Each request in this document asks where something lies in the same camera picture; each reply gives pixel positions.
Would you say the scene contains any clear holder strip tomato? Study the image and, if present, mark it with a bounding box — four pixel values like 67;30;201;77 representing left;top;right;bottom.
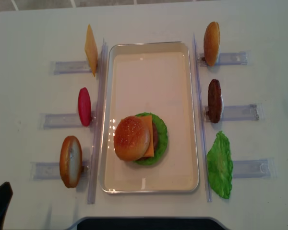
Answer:
38;114;83;130

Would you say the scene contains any clear holder strip lettuce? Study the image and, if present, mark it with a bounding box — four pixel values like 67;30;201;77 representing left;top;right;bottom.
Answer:
233;158;277;179

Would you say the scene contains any orange cheese slice on tray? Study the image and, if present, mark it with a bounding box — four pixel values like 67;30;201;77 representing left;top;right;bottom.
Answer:
140;115;154;158

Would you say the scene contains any upright bun half left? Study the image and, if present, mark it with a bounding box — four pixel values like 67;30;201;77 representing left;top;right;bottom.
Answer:
60;136;82;188

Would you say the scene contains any clear holder strip patty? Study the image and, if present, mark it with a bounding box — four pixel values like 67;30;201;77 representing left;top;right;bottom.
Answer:
203;103;261;122

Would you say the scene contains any golden bun right one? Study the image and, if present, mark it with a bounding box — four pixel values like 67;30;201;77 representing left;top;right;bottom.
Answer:
204;22;220;66

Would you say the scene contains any golden bun one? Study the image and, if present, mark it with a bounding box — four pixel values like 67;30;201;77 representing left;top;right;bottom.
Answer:
114;115;150;161
204;22;220;66

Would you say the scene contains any brown meat patty on tray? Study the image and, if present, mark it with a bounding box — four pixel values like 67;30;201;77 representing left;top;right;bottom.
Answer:
141;122;158;160

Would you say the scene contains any black panel bottom edge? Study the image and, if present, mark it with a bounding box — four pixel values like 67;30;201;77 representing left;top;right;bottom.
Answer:
77;218;224;230

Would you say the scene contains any black object lower left corner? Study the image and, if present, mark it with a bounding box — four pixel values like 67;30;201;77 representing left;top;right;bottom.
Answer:
0;182;13;230

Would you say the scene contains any clear holder strip left bun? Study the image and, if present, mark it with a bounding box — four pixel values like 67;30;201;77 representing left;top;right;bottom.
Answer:
30;161;90;180

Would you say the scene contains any clear holder strip cheese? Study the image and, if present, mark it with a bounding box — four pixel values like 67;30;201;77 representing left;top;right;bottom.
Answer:
50;61;92;75

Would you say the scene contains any long clear rail left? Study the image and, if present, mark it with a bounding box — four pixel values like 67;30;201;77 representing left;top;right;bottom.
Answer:
87;40;108;204

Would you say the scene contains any upright orange cheese slice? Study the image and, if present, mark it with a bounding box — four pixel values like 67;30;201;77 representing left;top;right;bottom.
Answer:
84;24;98;77

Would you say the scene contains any upright green lettuce leaf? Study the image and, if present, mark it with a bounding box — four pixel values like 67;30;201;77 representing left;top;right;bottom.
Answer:
207;131;233;199

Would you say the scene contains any upright brown meat patty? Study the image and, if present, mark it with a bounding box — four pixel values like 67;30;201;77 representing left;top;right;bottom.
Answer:
208;79;223;123

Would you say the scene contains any white rectangular serving tray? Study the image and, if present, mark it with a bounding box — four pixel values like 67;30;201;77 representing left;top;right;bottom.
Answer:
98;42;199;194

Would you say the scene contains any upright red tomato slice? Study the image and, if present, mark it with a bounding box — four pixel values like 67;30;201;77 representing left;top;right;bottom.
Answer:
78;87;91;127

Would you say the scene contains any green lettuce leaf on tray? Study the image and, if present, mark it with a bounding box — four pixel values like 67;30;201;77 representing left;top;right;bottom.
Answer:
134;112;168;166

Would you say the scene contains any golden top bun one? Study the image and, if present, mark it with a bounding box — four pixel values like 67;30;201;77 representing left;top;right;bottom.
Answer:
114;115;150;161

